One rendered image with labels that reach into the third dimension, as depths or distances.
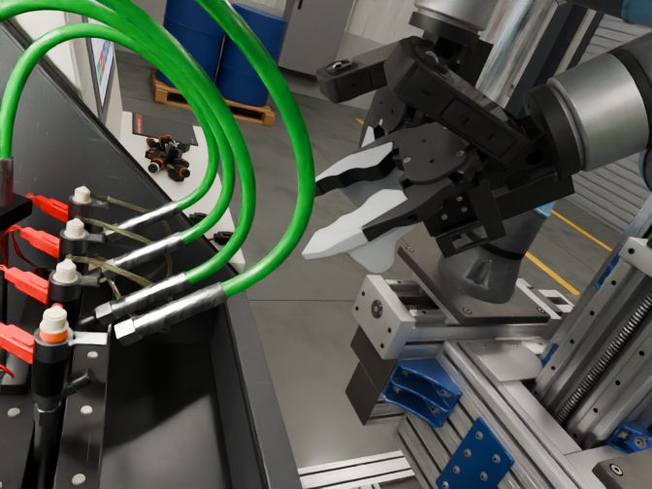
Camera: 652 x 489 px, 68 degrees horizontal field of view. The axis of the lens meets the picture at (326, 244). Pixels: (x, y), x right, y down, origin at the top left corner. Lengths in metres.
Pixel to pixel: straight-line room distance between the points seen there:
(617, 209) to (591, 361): 6.23
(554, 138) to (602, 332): 0.57
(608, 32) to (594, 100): 7.48
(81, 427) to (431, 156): 0.43
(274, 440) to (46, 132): 0.47
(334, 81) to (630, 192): 6.71
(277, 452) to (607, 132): 0.47
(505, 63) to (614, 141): 0.56
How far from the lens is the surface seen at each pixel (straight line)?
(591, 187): 7.35
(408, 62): 0.33
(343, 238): 0.36
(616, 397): 0.89
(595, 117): 0.38
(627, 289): 0.88
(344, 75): 0.48
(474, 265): 0.90
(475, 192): 0.37
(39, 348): 0.45
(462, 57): 0.54
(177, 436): 0.76
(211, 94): 0.43
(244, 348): 0.72
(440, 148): 0.38
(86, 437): 0.56
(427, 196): 0.35
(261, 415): 0.65
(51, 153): 0.71
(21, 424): 0.58
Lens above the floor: 1.42
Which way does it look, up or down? 26 degrees down
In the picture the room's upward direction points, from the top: 20 degrees clockwise
